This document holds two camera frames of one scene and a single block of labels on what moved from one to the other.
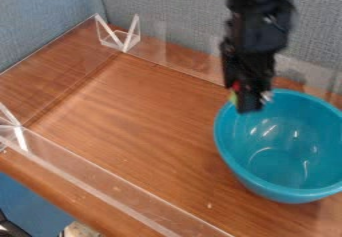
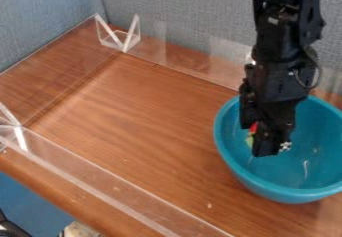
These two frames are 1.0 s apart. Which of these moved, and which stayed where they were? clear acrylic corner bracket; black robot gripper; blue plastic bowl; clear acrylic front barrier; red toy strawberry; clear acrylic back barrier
Moved: red toy strawberry; black robot gripper
Stayed: clear acrylic corner bracket; clear acrylic front barrier; blue plastic bowl; clear acrylic back barrier
